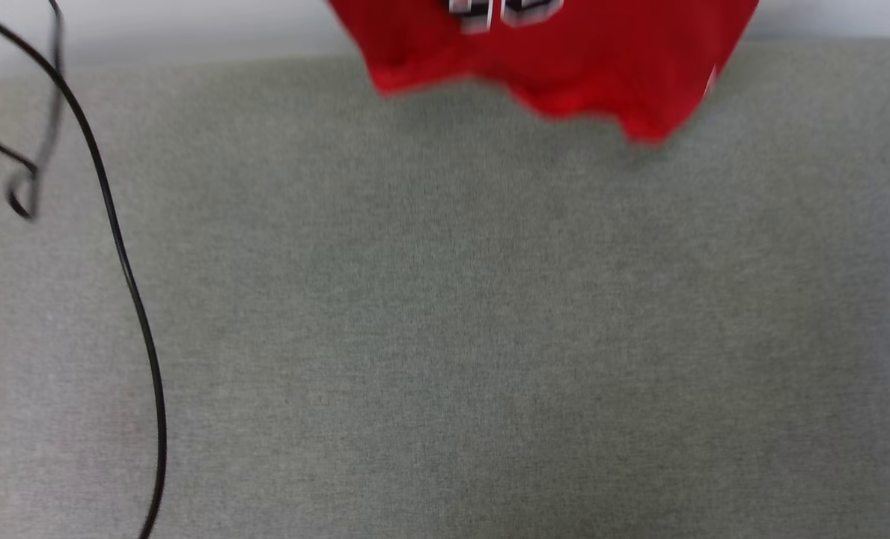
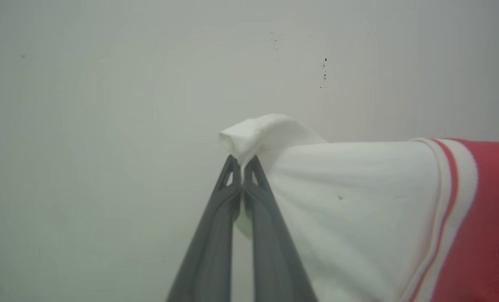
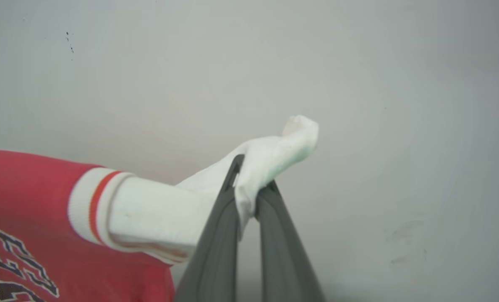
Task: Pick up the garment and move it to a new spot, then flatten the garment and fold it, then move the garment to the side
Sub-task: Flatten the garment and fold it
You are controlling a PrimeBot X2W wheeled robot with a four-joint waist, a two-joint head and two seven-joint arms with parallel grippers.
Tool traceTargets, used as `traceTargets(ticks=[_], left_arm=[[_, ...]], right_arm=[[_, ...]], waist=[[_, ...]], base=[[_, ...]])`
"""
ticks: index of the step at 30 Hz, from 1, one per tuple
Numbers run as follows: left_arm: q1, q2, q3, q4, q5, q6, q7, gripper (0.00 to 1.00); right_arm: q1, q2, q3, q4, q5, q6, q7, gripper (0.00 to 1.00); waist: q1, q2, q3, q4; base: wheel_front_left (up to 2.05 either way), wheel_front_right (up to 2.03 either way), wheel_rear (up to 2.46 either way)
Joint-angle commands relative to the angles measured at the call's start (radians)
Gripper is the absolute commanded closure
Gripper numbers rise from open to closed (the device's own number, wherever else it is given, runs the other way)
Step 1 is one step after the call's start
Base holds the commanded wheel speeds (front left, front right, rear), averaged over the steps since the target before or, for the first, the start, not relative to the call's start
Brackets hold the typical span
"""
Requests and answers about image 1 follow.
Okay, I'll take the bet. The red and white jersey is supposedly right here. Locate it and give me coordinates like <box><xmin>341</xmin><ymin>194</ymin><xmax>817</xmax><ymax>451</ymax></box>
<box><xmin>329</xmin><ymin>0</ymin><xmax>760</xmax><ymax>144</ymax></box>

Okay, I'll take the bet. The thick black cable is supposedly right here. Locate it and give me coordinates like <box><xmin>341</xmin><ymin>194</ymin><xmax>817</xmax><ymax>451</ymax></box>
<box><xmin>0</xmin><ymin>4</ymin><xmax>168</xmax><ymax>539</ymax></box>

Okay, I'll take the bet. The thin black looped cable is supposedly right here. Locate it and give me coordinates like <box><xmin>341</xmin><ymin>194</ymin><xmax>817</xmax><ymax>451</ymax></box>
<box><xmin>0</xmin><ymin>0</ymin><xmax>67</xmax><ymax>222</ymax></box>

